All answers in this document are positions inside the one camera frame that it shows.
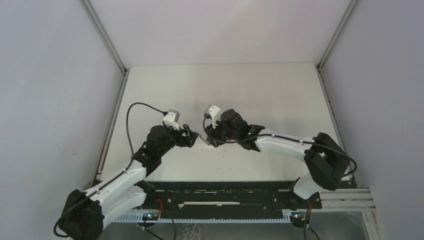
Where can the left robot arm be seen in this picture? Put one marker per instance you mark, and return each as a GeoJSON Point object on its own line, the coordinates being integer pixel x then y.
{"type": "Point", "coordinates": [87, 213]}

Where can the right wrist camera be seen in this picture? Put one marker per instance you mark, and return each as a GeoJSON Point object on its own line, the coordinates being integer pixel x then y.
{"type": "Point", "coordinates": [214, 113]}

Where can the aluminium frame post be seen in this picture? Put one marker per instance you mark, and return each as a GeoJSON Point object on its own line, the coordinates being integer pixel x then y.
{"type": "Point", "coordinates": [104, 36]}
{"type": "Point", "coordinates": [337, 33]}

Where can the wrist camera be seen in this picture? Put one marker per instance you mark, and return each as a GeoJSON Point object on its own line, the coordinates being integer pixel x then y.
{"type": "Point", "coordinates": [170, 119]}
{"type": "Point", "coordinates": [214, 113]}

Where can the left controller board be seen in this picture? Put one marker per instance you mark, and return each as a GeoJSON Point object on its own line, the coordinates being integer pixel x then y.
{"type": "Point", "coordinates": [150, 217]}

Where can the right aluminium frame post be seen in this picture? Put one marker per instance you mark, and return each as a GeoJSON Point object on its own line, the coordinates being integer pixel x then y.
{"type": "Point", "coordinates": [337, 33]}

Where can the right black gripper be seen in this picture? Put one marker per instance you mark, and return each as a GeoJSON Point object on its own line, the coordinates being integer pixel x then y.
{"type": "Point", "coordinates": [214, 133]}

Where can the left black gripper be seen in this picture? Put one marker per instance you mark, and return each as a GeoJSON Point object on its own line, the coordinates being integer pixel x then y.
{"type": "Point", "coordinates": [188, 140]}

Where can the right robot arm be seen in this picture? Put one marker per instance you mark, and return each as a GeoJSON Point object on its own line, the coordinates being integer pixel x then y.
{"type": "Point", "coordinates": [326, 162]}

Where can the front aluminium rail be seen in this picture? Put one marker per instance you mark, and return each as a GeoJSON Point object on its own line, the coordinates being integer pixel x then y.
{"type": "Point", "coordinates": [339, 200]}

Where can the white stapler base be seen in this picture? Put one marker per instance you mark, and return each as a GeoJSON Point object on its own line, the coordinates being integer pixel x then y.
{"type": "Point", "coordinates": [203, 138]}

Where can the left aluminium frame post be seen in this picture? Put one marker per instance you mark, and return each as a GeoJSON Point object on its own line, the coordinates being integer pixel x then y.
{"type": "Point", "coordinates": [104, 36]}

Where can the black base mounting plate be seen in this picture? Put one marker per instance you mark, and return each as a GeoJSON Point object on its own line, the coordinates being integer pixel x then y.
{"type": "Point", "coordinates": [220, 213]}

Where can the right controller board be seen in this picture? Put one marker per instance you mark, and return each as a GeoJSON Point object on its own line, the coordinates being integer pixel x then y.
{"type": "Point", "coordinates": [298, 217]}

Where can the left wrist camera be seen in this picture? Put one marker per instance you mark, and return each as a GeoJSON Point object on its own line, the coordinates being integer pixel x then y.
{"type": "Point", "coordinates": [170, 119]}

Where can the controller board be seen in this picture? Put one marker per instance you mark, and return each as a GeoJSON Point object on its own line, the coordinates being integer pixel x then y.
{"type": "Point", "coordinates": [150, 217]}
{"type": "Point", "coordinates": [298, 217]}

